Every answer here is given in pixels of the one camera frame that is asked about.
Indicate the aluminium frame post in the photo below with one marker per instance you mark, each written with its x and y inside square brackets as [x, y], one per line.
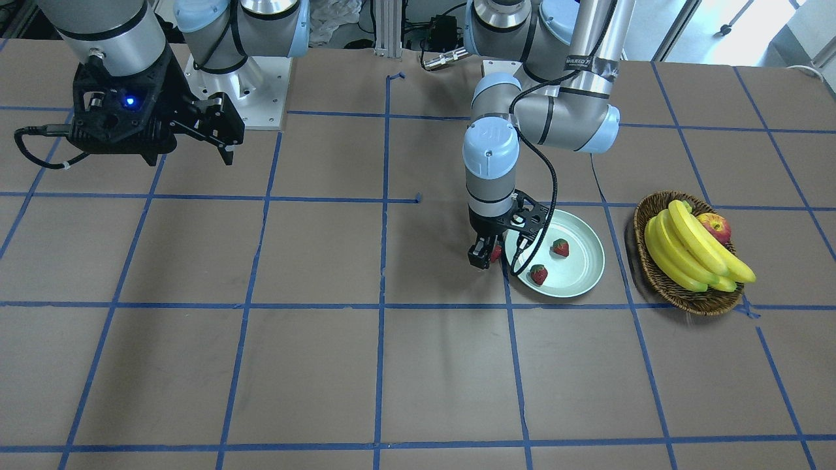
[388, 26]

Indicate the black power adapter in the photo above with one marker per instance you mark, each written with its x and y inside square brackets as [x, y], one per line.
[443, 34]

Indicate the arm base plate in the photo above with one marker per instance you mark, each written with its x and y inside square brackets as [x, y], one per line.
[258, 90]
[508, 71]

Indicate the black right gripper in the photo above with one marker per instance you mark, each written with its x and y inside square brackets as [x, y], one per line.
[175, 99]

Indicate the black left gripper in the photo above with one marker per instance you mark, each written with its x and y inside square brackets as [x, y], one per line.
[482, 232]

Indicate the woven wicker basket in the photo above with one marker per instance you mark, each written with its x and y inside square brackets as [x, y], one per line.
[647, 275]

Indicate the yellow banana bunch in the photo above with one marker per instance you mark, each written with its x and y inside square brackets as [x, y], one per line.
[686, 252]

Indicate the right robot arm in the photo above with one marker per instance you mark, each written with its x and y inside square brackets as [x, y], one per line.
[221, 35]

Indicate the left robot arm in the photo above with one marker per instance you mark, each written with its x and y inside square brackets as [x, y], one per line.
[568, 54]

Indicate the red apple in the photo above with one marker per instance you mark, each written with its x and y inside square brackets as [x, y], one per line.
[717, 226]

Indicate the silver cable connector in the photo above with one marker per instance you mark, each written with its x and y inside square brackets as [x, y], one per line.
[443, 60]

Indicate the strawberry with green top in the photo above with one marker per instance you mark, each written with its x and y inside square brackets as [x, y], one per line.
[538, 274]

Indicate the light green plate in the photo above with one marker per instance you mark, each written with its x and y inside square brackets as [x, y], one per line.
[571, 276]

